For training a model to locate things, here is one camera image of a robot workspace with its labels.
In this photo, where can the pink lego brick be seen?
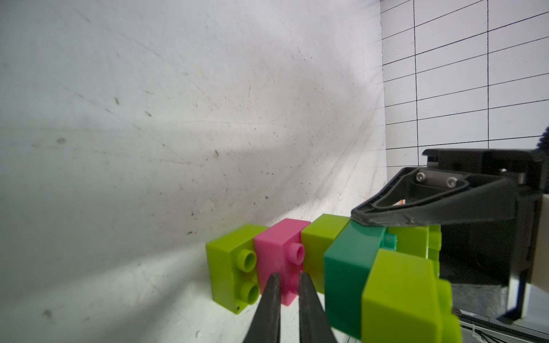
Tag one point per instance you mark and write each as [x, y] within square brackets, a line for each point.
[280, 250]

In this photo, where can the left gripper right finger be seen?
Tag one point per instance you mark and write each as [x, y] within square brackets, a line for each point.
[313, 324]

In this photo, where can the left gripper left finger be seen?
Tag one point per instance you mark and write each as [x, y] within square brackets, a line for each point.
[265, 325]

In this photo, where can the dark green long lego brick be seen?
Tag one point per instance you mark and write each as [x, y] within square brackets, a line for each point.
[347, 264]

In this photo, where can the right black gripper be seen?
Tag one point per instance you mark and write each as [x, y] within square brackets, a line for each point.
[489, 204]

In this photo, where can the aluminium mounting rail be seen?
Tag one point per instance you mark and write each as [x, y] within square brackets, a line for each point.
[477, 328]

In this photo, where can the lime lego brick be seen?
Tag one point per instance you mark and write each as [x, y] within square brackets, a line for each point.
[425, 242]
[404, 301]
[317, 238]
[232, 263]

